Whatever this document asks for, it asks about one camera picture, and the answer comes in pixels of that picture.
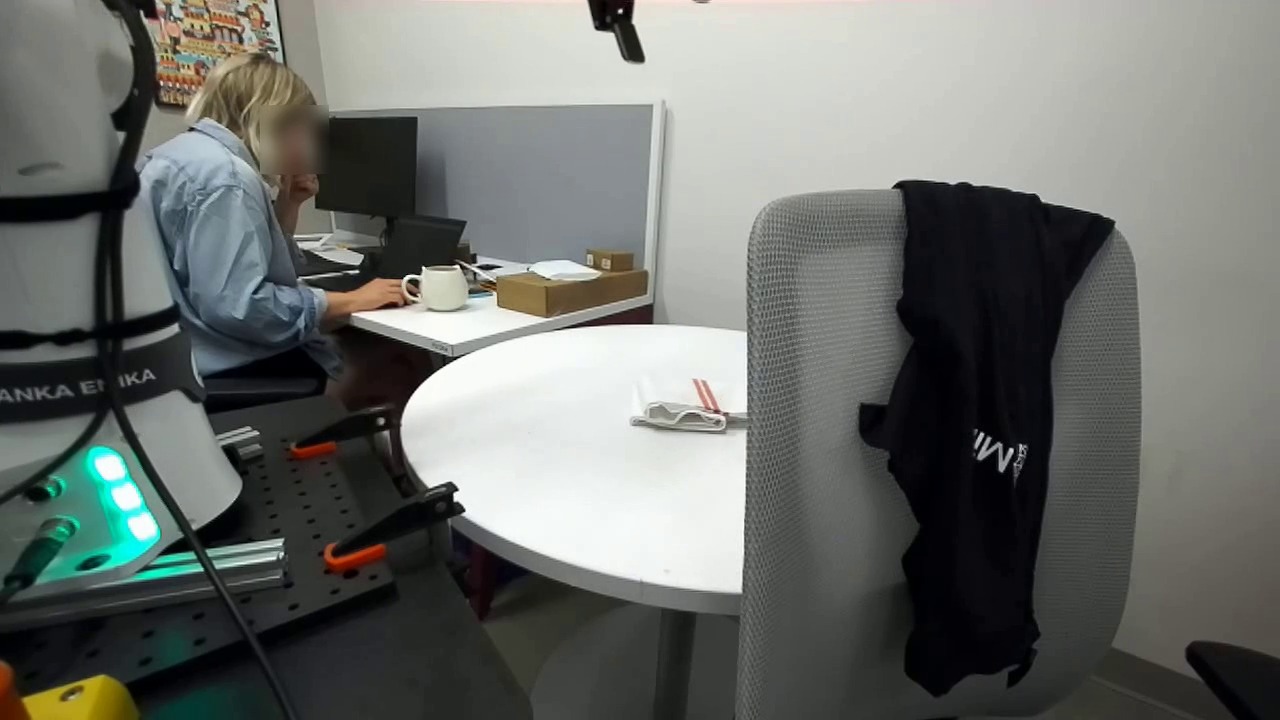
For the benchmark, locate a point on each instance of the grey mesh office chair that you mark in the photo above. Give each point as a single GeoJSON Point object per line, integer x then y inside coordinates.
{"type": "Point", "coordinates": [826, 466]}

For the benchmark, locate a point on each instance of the small cardboard box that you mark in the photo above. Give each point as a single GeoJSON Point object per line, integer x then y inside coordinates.
{"type": "Point", "coordinates": [611, 261]}

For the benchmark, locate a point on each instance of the black perforated mounting board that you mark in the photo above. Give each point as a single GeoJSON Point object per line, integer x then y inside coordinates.
{"type": "Point", "coordinates": [333, 641]}

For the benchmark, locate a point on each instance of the colourful wall poster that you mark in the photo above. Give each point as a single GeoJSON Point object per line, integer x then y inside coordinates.
{"type": "Point", "coordinates": [203, 39]}

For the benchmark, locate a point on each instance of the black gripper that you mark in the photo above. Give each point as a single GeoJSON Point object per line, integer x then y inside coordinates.
{"type": "Point", "coordinates": [607, 9]}

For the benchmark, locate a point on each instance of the yellow plastic object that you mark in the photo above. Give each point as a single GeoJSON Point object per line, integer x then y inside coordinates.
{"type": "Point", "coordinates": [87, 698]}

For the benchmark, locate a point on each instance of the black clamp with orange tip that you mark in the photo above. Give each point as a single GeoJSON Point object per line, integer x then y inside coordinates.
{"type": "Point", "coordinates": [395, 525]}
{"type": "Point", "coordinates": [343, 432]}

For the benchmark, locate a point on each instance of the flat cardboard box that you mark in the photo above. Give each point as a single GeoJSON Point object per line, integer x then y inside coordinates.
{"type": "Point", "coordinates": [564, 292]}

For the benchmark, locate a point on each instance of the black cloth with white print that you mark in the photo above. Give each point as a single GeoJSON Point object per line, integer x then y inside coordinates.
{"type": "Point", "coordinates": [981, 400]}

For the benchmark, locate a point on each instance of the aluminium rail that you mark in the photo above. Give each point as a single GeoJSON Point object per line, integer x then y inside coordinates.
{"type": "Point", "coordinates": [214, 562]}

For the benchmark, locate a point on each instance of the black computer monitor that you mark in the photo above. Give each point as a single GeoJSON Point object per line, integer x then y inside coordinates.
{"type": "Point", "coordinates": [364, 164]}

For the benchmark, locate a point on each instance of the black office chair of person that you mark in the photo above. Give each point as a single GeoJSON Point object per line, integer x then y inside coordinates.
{"type": "Point", "coordinates": [266, 376]}

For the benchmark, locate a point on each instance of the green tipped plug connector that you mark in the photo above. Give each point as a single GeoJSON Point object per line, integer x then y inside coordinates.
{"type": "Point", "coordinates": [37, 553]}

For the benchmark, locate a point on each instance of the grey desk partition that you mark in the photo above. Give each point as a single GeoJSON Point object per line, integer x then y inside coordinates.
{"type": "Point", "coordinates": [532, 183]}

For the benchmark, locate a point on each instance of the white round table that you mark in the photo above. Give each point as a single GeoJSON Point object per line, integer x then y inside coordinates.
{"type": "Point", "coordinates": [562, 466]}

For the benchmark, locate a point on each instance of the black desktop device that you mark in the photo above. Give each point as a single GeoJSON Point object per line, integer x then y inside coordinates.
{"type": "Point", "coordinates": [421, 240]}

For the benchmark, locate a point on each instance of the blonde person in blue shirt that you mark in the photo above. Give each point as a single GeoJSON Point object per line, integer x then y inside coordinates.
{"type": "Point", "coordinates": [225, 252]}

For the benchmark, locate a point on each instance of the white coffee mug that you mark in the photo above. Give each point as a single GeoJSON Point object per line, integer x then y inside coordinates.
{"type": "Point", "coordinates": [441, 288]}

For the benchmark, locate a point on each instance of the black chair seat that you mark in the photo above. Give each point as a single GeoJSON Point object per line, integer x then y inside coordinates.
{"type": "Point", "coordinates": [1243, 673]}

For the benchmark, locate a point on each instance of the orange plastic object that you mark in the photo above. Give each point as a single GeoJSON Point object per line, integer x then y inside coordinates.
{"type": "Point", "coordinates": [8, 694]}

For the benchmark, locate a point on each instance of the white office desk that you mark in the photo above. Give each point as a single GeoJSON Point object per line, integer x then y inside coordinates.
{"type": "Point", "coordinates": [454, 327]}

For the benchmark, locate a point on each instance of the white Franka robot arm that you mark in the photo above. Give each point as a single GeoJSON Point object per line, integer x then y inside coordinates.
{"type": "Point", "coordinates": [61, 201]}

